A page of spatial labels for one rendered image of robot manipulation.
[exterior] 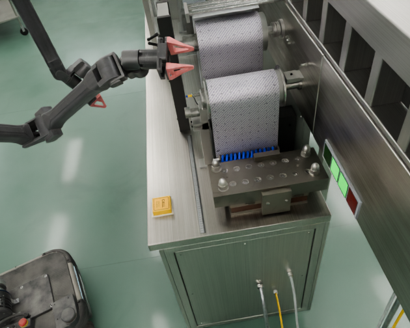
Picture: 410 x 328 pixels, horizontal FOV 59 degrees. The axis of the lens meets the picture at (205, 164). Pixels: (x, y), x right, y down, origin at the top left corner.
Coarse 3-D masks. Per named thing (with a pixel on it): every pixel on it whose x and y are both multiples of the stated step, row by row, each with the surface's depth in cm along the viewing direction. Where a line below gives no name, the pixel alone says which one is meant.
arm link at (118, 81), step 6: (108, 54) 105; (114, 54) 104; (120, 66) 105; (120, 72) 104; (126, 72) 110; (132, 72) 110; (138, 72) 110; (144, 72) 112; (120, 78) 104; (126, 78) 106; (132, 78) 115; (114, 84) 105; (120, 84) 107
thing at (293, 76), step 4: (284, 72) 125; (288, 72) 125; (292, 72) 125; (296, 72) 124; (300, 72) 125; (284, 76) 124; (288, 76) 123; (292, 76) 123; (296, 76) 123; (300, 76) 123; (288, 80) 122; (292, 80) 123; (296, 80) 123; (300, 80) 123
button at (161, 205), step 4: (168, 196) 140; (152, 200) 139; (156, 200) 139; (160, 200) 139; (164, 200) 139; (168, 200) 138; (152, 204) 138; (156, 204) 138; (160, 204) 137; (164, 204) 137; (168, 204) 137; (152, 208) 137; (156, 208) 136; (160, 208) 136; (164, 208) 136; (168, 208) 136; (152, 212) 136; (156, 212) 136; (160, 212) 136; (164, 212) 136; (168, 212) 136
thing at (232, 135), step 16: (256, 112) 125; (272, 112) 126; (224, 128) 129; (240, 128) 129; (256, 128) 130; (272, 128) 131; (224, 144) 134; (240, 144) 135; (256, 144) 136; (272, 144) 137
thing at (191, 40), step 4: (184, 36) 136; (188, 36) 135; (192, 36) 136; (196, 36) 135; (184, 40) 135; (188, 40) 135; (192, 40) 135; (196, 40) 135; (188, 44) 135; (192, 44) 135; (196, 44) 135; (196, 48) 136; (188, 52) 138
